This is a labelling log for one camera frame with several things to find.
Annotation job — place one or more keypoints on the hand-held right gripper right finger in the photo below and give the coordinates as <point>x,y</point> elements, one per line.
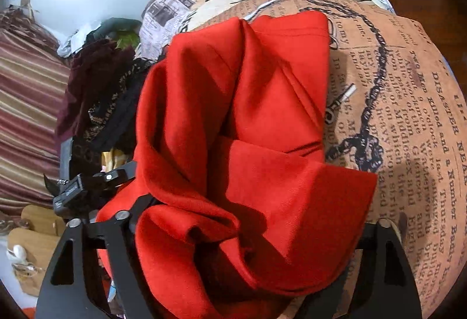
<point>370,242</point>

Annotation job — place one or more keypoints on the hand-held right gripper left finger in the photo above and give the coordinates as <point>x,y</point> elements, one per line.
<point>120,249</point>

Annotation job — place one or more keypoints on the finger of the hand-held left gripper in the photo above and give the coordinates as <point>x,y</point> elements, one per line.
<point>109,178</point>

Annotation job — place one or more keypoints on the red zip jacket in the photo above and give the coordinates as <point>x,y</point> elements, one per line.
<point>255,122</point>

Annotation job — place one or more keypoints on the tan cardboard sheet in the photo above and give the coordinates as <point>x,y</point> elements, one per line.
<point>36,231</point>

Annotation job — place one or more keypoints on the black patterned garment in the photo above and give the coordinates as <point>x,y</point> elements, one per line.
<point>109,122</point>

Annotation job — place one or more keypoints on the small white item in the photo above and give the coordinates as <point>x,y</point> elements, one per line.
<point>16,252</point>

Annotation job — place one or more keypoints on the maroon folded garment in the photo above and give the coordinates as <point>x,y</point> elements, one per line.
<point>91,85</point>

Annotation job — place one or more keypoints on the striped brown curtain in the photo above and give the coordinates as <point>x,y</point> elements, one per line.
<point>25,104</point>

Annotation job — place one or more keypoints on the dark green bag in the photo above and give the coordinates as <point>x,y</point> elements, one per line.
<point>116,27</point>

